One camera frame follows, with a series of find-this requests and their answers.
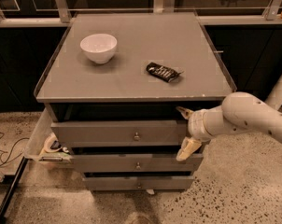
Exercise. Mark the clear plastic bin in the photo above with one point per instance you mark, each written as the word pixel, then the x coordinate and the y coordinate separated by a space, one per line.
pixel 35 151

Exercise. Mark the grey drawer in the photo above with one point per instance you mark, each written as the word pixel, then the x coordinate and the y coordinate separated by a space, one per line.
pixel 135 163
pixel 138 182
pixel 120 133

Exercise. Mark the grey middle drawer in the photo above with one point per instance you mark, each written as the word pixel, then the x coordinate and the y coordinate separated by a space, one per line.
pixel 135 163

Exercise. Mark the grey top drawer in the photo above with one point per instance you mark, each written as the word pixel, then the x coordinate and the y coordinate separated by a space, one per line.
pixel 120 133

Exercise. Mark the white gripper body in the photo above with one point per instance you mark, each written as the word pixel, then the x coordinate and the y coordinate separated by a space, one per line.
pixel 195 125

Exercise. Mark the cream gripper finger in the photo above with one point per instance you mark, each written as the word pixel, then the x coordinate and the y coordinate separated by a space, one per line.
pixel 188 147
pixel 185 112

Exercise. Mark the white tape roll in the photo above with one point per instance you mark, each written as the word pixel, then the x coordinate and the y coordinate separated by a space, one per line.
pixel 52 144

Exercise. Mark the grey drawer cabinet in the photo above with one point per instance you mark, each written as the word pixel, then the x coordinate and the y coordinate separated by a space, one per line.
pixel 73 88

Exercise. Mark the black snack wrapper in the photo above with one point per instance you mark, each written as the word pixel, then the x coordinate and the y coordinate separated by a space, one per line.
pixel 162 72

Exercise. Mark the white ceramic bowl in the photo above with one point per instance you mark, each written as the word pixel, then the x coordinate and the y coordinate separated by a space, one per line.
pixel 99 48

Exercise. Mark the metal railing frame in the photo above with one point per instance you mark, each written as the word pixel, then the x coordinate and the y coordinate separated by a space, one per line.
pixel 59 13

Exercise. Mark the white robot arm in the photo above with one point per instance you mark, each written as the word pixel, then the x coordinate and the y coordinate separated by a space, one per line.
pixel 239 112

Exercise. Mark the grey bottom drawer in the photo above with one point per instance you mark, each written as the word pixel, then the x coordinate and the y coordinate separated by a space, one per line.
pixel 138 182

